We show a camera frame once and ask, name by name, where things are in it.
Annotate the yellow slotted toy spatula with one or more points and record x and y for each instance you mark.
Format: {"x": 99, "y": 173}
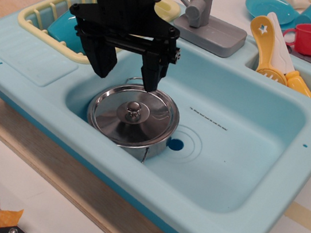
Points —
{"x": 262, "y": 29}

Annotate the white yellow toy knife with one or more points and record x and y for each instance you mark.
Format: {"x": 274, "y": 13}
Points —
{"x": 281, "y": 60}

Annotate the grey toy faucet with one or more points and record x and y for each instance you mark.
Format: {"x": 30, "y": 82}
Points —
{"x": 197, "y": 26}

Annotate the red plastic toy cup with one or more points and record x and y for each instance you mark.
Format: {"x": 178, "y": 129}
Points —
{"x": 302, "y": 38}

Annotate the shiny steel pot lid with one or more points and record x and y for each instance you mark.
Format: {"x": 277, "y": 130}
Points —
{"x": 133, "y": 117}

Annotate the teal plastic bowl in rack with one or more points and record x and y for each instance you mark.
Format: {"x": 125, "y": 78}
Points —
{"x": 63, "y": 29}

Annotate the cream plastic toy piece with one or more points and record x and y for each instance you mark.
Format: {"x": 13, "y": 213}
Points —
{"x": 299, "y": 4}

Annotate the pale yellow dish rack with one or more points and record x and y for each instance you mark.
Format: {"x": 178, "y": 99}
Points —
{"x": 36, "y": 19}

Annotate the light blue toy sink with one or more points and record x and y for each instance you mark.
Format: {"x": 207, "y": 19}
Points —
{"x": 218, "y": 149}

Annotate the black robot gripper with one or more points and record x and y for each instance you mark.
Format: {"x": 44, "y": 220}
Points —
{"x": 132, "y": 25}

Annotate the teal plastic plate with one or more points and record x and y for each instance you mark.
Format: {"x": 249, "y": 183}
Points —
{"x": 284, "y": 11}

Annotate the orange tape piece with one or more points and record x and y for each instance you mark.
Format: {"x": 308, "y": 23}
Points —
{"x": 10, "y": 218}

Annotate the small stainless steel pot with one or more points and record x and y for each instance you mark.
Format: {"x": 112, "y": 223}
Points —
{"x": 139, "y": 146}

